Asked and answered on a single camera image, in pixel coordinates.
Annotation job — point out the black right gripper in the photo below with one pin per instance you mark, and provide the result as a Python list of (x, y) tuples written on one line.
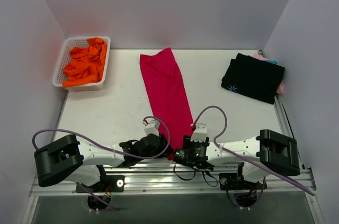
[(179, 155)]

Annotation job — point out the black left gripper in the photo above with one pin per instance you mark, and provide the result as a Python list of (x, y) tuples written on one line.
[(164, 146)]

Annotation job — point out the crimson red t-shirt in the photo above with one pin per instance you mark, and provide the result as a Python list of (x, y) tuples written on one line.
[(166, 93)]

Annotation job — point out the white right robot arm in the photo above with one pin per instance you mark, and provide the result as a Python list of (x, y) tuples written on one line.
[(269, 152)]

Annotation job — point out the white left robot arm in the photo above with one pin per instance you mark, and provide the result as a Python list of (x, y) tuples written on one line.
[(68, 159)]

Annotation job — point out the folded black t-shirt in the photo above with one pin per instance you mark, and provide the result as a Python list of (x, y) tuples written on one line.
[(253, 78)]

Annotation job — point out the crumpled orange t-shirt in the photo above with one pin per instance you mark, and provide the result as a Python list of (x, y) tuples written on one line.
[(87, 64)]

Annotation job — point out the folded pink t-shirt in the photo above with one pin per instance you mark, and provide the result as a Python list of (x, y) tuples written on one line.
[(280, 89)]

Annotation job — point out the folded teal t-shirt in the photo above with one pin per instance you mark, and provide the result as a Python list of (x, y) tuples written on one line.
[(271, 61)]

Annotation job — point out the white plastic basket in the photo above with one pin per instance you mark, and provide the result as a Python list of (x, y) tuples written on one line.
[(64, 58)]

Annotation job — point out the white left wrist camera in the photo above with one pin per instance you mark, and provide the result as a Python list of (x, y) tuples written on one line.
[(151, 127)]

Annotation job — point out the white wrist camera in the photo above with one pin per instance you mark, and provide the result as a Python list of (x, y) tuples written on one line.
[(151, 127), (199, 132)]

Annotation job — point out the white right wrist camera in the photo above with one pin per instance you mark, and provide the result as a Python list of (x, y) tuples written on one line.
[(199, 132)]

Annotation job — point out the aluminium rail frame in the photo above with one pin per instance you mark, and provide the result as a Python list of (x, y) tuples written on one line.
[(152, 193)]

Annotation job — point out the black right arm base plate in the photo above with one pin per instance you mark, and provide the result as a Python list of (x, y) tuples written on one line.
[(234, 181)]

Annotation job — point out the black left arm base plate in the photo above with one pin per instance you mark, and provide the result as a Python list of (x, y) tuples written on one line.
[(102, 183)]

